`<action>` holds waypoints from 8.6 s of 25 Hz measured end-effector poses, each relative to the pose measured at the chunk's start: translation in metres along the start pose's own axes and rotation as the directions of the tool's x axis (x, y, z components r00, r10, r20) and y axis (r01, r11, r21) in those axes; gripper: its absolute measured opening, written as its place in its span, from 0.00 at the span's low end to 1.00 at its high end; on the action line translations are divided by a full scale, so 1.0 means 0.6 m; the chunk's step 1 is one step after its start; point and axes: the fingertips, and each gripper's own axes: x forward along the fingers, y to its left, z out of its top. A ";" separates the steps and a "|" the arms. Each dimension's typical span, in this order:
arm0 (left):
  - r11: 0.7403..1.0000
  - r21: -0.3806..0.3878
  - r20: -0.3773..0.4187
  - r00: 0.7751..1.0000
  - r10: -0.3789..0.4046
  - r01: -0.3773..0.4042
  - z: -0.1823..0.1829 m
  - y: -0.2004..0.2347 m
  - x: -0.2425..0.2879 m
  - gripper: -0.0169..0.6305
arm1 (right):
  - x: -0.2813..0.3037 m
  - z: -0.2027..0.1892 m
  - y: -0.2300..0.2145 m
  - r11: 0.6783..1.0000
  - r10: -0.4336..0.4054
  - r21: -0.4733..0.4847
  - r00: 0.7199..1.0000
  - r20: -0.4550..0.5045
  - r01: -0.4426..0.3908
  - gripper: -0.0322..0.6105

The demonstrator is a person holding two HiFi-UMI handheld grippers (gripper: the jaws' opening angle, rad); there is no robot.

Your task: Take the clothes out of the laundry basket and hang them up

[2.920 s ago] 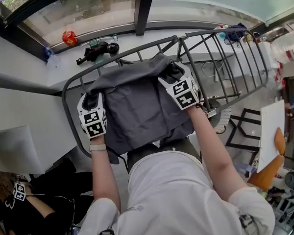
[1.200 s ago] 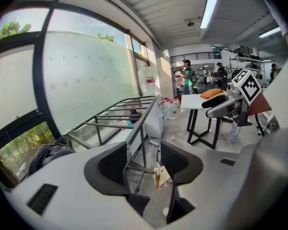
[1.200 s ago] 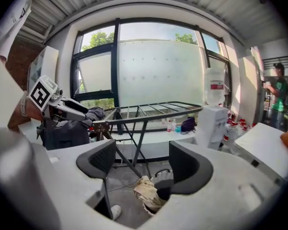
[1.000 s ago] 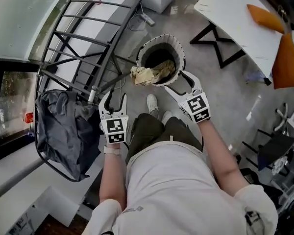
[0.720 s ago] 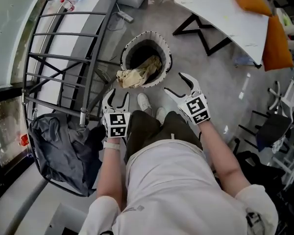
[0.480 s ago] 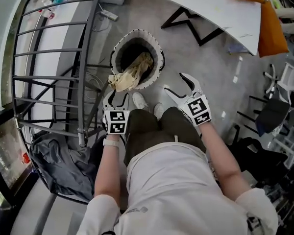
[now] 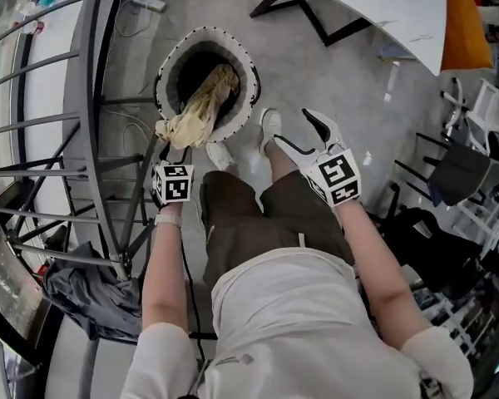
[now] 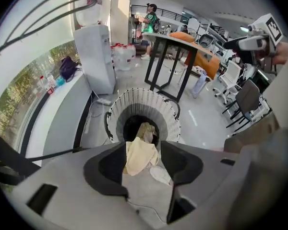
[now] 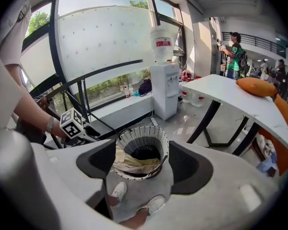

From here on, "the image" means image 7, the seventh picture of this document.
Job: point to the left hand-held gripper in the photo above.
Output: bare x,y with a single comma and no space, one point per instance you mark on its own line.
174,185

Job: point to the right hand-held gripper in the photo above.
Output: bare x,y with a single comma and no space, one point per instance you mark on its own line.
337,177

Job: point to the cream yellow garment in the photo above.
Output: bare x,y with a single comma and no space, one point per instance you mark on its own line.
199,106

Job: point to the dark grey metal drying rack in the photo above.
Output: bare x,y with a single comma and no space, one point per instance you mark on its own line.
97,35

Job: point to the dark grey garment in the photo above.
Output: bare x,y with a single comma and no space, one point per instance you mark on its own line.
95,297

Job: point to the person's right forearm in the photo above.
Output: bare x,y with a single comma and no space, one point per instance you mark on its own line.
378,272

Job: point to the person's left forearm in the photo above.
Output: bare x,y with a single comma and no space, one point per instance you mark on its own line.
164,272

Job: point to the person's right leg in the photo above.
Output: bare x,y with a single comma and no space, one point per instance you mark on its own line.
283,164

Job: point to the person's left white shoe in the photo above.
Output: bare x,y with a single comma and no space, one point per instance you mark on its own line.
219,156

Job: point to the person's white shoe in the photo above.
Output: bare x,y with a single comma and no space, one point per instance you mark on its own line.
271,127
219,156

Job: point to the person's right white shoe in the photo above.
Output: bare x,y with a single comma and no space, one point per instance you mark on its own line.
271,127

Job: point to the white watch band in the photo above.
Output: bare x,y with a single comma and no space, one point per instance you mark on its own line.
168,220

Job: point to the white laundry basket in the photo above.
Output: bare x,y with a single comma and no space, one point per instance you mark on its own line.
166,69

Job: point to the person's dark shorts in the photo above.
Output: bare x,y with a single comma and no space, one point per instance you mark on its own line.
233,223

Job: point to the dark grey chair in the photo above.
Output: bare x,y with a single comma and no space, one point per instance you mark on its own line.
465,173

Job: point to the white power strip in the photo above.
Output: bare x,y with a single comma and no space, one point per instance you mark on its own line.
149,3

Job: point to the white table with black legs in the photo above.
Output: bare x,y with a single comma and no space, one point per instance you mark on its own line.
378,2

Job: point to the white folding chair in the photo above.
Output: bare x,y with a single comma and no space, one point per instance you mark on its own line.
492,110

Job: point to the person's white shirt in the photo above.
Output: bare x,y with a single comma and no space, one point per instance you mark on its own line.
299,326

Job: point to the orange cushion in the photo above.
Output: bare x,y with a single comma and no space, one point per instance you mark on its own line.
465,27

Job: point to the small red label bottle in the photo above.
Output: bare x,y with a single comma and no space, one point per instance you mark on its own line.
31,26

